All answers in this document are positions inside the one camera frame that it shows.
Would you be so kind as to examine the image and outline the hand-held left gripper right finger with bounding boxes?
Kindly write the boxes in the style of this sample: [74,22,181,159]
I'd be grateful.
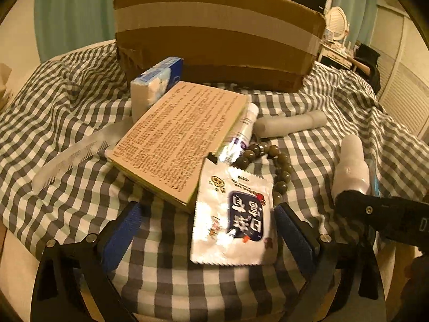
[274,202,389,322]

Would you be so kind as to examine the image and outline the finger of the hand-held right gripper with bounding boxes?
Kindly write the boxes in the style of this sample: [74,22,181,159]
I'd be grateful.
[336,189,391,233]

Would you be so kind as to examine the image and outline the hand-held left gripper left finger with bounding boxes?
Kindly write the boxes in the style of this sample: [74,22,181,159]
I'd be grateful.
[32,201,143,322]

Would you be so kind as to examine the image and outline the white rounded plastic bottle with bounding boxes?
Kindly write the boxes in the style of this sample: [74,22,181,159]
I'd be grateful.
[331,135,370,202]

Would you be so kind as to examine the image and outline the white snack packet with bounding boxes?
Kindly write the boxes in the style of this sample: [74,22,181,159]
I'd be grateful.
[190,161,279,267]

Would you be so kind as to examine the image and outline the brown cardboard box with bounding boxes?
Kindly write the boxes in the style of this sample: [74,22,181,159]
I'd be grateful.
[112,0,327,93]

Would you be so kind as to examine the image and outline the translucent white comb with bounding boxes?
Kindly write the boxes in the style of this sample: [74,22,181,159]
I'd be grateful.
[32,119,131,195]

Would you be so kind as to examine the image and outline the tan printed flat box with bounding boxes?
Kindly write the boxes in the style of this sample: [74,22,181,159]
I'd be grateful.
[106,80,250,214]

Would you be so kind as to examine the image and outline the grey dumbbell-shaped cylinder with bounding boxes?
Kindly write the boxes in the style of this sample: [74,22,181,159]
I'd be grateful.
[255,111,328,139]

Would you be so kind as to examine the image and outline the small white bottle purple label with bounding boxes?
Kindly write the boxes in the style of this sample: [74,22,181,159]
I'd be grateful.
[218,102,259,165]

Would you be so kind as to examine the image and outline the white louvred wardrobe doors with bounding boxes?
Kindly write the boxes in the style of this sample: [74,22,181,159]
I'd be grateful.
[375,5,429,138]

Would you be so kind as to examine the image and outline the wooden chair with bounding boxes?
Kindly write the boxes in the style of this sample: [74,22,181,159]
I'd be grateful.
[350,57,372,74]

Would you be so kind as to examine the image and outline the black clothing on chair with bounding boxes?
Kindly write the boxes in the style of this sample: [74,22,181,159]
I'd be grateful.
[353,43,383,94]

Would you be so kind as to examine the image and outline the grey white checked blanket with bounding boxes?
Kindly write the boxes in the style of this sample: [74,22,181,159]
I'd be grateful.
[0,42,429,312]

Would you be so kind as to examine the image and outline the blue tissue pack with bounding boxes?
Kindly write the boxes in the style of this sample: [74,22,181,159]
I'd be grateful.
[130,57,184,123]

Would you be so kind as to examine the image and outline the white dressing table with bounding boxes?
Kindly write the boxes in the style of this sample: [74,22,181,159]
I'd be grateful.
[317,38,356,71]

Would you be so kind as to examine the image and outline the white oval table mirror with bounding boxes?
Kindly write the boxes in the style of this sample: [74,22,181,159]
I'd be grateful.
[325,7,350,44]

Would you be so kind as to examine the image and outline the narrow green curtain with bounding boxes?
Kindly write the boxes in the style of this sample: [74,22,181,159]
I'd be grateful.
[335,0,379,46]

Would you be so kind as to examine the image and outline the olive bead bracelet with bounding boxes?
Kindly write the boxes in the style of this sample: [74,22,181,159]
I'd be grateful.
[234,142,292,205]

